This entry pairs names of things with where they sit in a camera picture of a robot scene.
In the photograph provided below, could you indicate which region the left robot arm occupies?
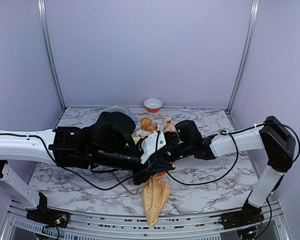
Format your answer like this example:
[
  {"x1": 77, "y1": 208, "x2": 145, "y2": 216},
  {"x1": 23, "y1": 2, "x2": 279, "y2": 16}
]
[{"x1": 0, "y1": 111, "x2": 179, "y2": 223}]

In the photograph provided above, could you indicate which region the aluminium frame post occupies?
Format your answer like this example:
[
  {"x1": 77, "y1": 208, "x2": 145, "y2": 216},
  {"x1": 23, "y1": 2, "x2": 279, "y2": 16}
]
[
  {"x1": 37, "y1": 0, "x2": 66, "y2": 111},
  {"x1": 226, "y1": 0, "x2": 260, "y2": 115}
]

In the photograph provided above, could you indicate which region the pink fake flower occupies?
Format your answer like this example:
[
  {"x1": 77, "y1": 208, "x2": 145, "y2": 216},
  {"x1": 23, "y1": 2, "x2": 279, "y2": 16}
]
[
  {"x1": 163, "y1": 117, "x2": 177, "y2": 133},
  {"x1": 135, "y1": 129, "x2": 151, "y2": 138}
]

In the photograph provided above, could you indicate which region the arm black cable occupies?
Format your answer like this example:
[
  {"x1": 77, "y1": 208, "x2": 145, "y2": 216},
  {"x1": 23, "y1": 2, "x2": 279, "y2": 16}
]
[
  {"x1": 164, "y1": 122, "x2": 300, "y2": 186},
  {"x1": 0, "y1": 132, "x2": 163, "y2": 191}
]

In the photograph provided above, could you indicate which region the orange wrapping paper sheet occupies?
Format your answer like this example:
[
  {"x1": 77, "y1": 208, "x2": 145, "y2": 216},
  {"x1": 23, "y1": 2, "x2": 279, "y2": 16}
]
[{"x1": 136, "y1": 172, "x2": 171, "y2": 227}]

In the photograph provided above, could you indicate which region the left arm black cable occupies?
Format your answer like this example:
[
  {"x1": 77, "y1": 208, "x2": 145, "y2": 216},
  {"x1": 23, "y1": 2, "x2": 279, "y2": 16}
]
[{"x1": 0, "y1": 132, "x2": 163, "y2": 191}]

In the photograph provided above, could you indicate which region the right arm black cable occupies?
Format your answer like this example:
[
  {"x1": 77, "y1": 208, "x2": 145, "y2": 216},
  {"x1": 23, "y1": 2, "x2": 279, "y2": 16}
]
[{"x1": 164, "y1": 122, "x2": 300, "y2": 186}]

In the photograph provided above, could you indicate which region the orange fake flower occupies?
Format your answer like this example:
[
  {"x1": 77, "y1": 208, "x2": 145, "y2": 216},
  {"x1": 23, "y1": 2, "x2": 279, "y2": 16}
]
[{"x1": 140, "y1": 118, "x2": 157, "y2": 133}]

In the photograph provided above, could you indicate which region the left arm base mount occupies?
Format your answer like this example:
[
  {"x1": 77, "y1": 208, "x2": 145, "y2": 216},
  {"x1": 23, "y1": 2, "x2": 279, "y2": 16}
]
[{"x1": 26, "y1": 192, "x2": 70, "y2": 229}]

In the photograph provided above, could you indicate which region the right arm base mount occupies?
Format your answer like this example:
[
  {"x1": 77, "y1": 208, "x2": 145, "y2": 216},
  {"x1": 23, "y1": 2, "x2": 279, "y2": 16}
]
[{"x1": 218, "y1": 198, "x2": 265, "y2": 230}]

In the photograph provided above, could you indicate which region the right aluminium frame post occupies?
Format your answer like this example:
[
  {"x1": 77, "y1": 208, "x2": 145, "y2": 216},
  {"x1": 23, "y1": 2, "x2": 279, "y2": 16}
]
[{"x1": 226, "y1": 0, "x2": 260, "y2": 115}]

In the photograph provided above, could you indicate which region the left aluminium frame post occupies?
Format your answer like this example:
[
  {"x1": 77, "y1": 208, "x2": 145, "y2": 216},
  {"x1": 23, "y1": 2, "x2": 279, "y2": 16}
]
[{"x1": 37, "y1": 0, "x2": 66, "y2": 111}]

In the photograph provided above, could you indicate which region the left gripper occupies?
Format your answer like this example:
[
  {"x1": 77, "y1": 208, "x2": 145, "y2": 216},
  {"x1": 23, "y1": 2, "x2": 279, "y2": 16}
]
[{"x1": 92, "y1": 137, "x2": 174, "y2": 186}]

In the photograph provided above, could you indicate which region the beige raffia string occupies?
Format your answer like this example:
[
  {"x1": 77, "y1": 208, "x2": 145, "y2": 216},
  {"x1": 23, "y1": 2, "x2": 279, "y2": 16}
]
[{"x1": 112, "y1": 172, "x2": 143, "y2": 197}]

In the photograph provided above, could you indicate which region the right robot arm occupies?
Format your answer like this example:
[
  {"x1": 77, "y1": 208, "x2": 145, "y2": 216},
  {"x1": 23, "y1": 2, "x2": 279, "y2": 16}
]
[{"x1": 167, "y1": 115, "x2": 300, "y2": 224}]

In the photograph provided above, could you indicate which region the red and white bowl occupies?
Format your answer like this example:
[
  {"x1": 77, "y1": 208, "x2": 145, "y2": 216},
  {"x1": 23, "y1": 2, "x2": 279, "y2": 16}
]
[{"x1": 143, "y1": 98, "x2": 163, "y2": 113}]

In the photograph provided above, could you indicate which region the grey glass plate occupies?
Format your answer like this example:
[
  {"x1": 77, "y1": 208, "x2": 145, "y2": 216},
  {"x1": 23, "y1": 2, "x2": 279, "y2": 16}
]
[{"x1": 100, "y1": 105, "x2": 133, "y2": 118}]

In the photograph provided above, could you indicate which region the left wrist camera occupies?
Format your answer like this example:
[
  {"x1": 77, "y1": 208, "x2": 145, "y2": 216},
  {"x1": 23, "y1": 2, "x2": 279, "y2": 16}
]
[{"x1": 139, "y1": 131, "x2": 166, "y2": 165}]

